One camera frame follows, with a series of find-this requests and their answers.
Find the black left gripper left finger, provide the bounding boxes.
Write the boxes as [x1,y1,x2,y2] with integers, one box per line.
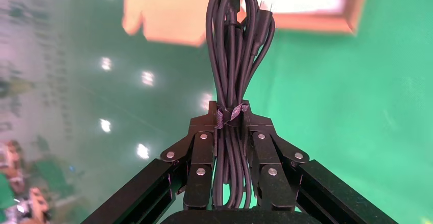
[81,101,219,224]

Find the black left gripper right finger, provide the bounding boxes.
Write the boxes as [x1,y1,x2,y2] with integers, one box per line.
[241,101,398,224]

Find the black data cable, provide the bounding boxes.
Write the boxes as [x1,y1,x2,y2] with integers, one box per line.
[205,0,276,210]

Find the orange cardboard box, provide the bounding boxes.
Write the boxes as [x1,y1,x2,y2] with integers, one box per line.
[122,0,371,47]

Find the green table mat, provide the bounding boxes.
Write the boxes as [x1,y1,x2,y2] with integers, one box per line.
[216,0,433,224]

